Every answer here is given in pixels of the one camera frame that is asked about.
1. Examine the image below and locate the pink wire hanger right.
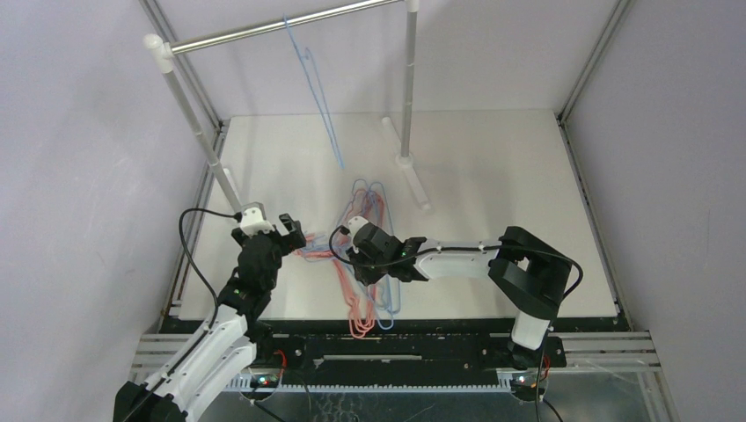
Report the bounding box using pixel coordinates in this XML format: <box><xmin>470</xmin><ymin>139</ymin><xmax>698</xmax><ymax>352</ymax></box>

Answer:
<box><xmin>333</xmin><ymin>187</ymin><xmax>390</xmax><ymax>339</ymax></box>

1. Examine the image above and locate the pink wire hanger middle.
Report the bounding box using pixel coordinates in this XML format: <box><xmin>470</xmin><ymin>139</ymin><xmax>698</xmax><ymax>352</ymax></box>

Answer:
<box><xmin>330</xmin><ymin>188</ymin><xmax>380</xmax><ymax>339</ymax></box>

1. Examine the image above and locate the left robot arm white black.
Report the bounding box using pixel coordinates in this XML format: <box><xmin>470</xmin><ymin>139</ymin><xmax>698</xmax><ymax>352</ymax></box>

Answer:
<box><xmin>113</xmin><ymin>207</ymin><xmax>306</xmax><ymax>421</ymax></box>

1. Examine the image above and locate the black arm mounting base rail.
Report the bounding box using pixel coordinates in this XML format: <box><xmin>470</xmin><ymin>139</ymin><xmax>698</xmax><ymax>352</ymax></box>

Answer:
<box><xmin>266</xmin><ymin>317</ymin><xmax>630</xmax><ymax>389</ymax></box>

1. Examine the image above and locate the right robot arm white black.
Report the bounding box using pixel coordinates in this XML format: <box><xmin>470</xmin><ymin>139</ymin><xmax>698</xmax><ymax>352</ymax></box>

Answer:
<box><xmin>339</xmin><ymin>217</ymin><xmax>581</xmax><ymax>369</ymax></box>

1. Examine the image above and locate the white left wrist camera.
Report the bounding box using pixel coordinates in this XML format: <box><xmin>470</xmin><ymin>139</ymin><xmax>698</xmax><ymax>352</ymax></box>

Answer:
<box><xmin>238</xmin><ymin>202</ymin><xmax>275</xmax><ymax>236</ymax></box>

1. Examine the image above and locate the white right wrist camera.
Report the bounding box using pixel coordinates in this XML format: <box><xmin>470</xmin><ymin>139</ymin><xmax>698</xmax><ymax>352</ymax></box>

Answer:
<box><xmin>346</xmin><ymin>216</ymin><xmax>369</xmax><ymax>238</ymax></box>

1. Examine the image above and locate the right circuit board with wires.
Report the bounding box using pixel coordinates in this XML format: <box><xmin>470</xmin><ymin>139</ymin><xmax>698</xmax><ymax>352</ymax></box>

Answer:
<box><xmin>510</xmin><ymin>354</ymin><xmax>551</xmax><ymax>403</ymax></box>

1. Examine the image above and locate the black left camera cable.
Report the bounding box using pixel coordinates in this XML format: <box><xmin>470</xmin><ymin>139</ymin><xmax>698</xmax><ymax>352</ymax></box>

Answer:
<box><xmin>178</xmin><ymin>207</ymin><xmax>244</xmax><ymax>327</ymax></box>

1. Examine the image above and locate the circuit board with wires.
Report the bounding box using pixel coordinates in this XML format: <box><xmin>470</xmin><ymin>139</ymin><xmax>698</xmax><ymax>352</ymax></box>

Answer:
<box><xmin>239</xmin><ymin>349</ymin><xmax>288</xmax><ymax>404</ymax></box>
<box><xmin>510</xmin><ymin>354</ymin><xmax>551</xmax><ymax>403</ymax></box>

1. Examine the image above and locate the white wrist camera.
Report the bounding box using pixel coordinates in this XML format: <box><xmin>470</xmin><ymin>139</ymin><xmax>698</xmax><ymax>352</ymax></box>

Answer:
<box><xmin>238</xmin><ymin>202</ymin><xmax>275</xmax><ymax>236</ymax></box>
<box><xmin>346</xmin><ymin>216</ymin><xmax>369</xmax><ymax>238</ymax></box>

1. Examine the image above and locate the left circuit board with wires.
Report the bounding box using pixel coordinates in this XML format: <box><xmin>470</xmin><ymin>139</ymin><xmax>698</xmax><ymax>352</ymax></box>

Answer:
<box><xmin>239</xmin><ymin>349</ymin><xmax>288</xmax><ymax>404</ymax></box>

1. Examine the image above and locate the metal clothes rack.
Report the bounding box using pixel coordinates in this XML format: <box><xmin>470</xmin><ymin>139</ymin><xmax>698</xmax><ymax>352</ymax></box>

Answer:
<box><xmin>141</xmin><ymin>1</ymin><xmax>432</xmax><ymax>211</ymax></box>

